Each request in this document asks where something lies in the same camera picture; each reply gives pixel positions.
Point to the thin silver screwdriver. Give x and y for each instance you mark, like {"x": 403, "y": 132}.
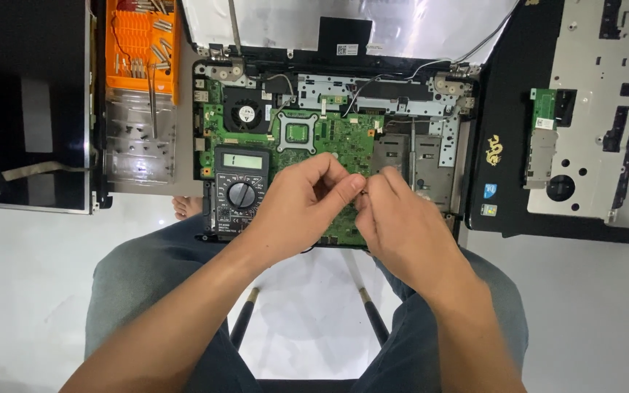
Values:
{"x": 413, "y": 153}

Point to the black stool seat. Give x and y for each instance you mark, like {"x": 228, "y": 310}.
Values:
{"x": 309, "y": 386}

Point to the clear plastic case lid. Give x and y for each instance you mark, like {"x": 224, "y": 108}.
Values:
{"x": 129, "y": 158}

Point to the silver metal card slot bracket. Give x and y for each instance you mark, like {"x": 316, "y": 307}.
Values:
{"x": 539, "y": 158}

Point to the black laptop palmrest cover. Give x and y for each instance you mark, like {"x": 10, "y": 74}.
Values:
{"x": 511, "y": 109}

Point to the black stool leg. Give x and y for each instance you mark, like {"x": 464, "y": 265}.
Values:
{"x": 374, "y": 319}
{"x": 243, "y": 322}

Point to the silver processor socket bracket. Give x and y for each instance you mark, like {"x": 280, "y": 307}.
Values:
{"x": 297, "y": 132}

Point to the silver laptop lid cover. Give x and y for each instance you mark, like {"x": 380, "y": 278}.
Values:
{"x": 429, "y": 24}

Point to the small green circuit board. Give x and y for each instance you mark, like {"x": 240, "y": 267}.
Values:
{"x": 542, "y": 106}

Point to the person's bare foot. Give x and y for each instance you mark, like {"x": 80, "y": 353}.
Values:
{"x": 188, "y": 206}

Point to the orange screwdriver bit case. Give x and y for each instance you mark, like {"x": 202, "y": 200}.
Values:
{"x": 134, "y": 43}

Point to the person's right hand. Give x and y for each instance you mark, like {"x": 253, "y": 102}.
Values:
{"x": 413, "y": 234}

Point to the black laptop screen panel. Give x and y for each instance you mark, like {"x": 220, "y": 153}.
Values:
{"x": 25, "y": 98}

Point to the black cooling fan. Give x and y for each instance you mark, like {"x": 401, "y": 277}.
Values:
{"x": 244, "y": 112}

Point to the group of silver screwdriver bits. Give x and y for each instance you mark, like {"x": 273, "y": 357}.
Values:
{"x": 160, "y": 52}

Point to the green laptop motherboard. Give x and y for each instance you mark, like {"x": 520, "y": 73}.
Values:
{"x": 342, "y": 139}

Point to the black laptop base chassis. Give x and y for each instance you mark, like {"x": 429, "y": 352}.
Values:
{"x": 434, "y": 164}

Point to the silver tweezers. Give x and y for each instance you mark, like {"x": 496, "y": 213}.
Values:
{"x": 152, "y": 103}

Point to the person's left hand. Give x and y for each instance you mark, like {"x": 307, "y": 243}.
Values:
{"x": 292, "y": 213}

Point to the group of small black screws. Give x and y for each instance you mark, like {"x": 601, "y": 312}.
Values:
{"x": 145, "y": 147}

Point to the black digital multimeter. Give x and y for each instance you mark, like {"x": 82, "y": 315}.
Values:
{"x": 241, "y": 191}

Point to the person's grey trousers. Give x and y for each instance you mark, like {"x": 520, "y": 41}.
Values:
{"x": 129, "y": 273}

